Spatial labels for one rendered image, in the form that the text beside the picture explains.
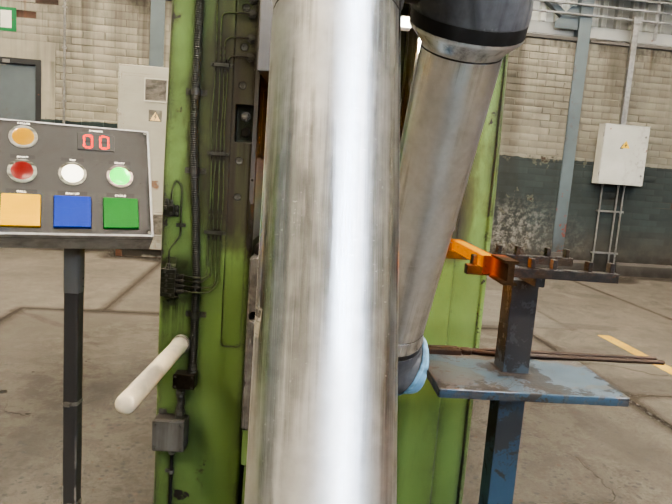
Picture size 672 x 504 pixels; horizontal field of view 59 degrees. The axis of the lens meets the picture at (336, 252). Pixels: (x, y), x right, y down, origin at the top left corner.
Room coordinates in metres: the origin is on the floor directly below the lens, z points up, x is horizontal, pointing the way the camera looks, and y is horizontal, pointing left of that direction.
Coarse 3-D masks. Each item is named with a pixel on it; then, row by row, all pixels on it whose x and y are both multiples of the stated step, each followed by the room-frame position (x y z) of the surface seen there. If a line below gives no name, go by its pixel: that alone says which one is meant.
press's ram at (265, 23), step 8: (264, 0) 1.49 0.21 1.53; (264, 8) 1.49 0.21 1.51; (272, 8) 1.49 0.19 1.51; (264, 16) 1.49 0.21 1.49; (264, 24) 1.49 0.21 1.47; (408, 24) 1.68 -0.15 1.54; (264, 32) 1.49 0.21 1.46; (264, 40) 1.49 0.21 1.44; (264, 48) 1.49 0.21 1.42; (264, 56) 1.49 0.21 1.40; (264, 64) 1.49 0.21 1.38; (264, 72) 1.51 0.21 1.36
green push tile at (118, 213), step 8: (104, 200) 1.32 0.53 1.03; (112, 200) 1.33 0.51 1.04; (120, 200) 1.34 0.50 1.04; (128, 200) 1.35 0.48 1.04; (136, 200) 1.35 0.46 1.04; (104, 208) 1.31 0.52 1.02; (112, 208) 1.32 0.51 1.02; (120, 208) 1.33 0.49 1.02; (128, 208) 1.34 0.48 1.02; (136, 208) 1.34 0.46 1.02; (104, 216) 1.31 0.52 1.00; (112, 216) 1.31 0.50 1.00; (120, 216) 1.32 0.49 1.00; (128, 216) 1.33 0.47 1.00; (136, 216) 1.34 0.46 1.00; (104, 224) 1.30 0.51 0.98; (112, 224) 1.30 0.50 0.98; (120, 224) 1.31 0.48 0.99; (128, 224) 1.32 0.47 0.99; (136, 224) 1.33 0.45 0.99
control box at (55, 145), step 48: (0, 144) 1.30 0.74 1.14; (48, 144) 1.34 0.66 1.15; (96, 144) 1.39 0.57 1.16; (144, 144) 1.44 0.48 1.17; (0, 192) 1.25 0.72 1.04; (48, 192) 1.29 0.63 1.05; (96, 192) 1.33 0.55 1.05; (144, 192) 1.38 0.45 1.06; (0, 240) 1.23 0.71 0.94; (48, 240) 1.27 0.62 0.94; (96, 240) 1.31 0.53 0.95; (144, 240) 1.35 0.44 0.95
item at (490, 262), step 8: (456, 240) 1.42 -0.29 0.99; (456, 248) 1.37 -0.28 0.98; (464, 248) 1.30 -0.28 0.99; (472, 248) 1.27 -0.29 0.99; (464, 256) 1.29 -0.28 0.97; (480, 256) 1.17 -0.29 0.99; (488, 256) 1.11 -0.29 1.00; (496, 256) 1.08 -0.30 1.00; (504, 256) 1.09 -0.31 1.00; (480, 264) 1.17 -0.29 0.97; (488, 264) 1.11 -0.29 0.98; (496, 264) 1.10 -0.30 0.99; (504, 264) 1.05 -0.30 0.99; (512, 264) 1.03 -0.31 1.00; (488, 272) 1.11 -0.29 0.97; (496, 272) 1.09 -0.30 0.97; (504, 272) 1.05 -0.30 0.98; (512, 272) 1.03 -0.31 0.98; (496, 280) 1.07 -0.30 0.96; (504, 280) 1.05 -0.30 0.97; (512, 280) 1.03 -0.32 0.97
